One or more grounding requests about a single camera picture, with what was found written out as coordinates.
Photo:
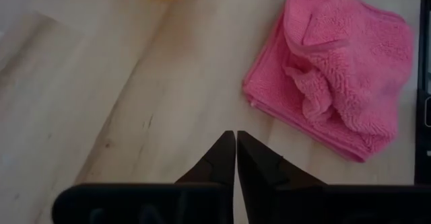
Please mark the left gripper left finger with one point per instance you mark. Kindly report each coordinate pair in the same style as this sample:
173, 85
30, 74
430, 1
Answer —
220, 167

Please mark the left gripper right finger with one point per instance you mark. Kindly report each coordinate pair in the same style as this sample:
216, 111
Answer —
259, 172

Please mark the black metal rig frame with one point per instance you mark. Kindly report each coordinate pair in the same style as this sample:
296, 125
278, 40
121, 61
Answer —
422, 133

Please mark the pink microfiber towel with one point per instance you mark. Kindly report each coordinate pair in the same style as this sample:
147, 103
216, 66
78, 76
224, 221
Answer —
353, 66

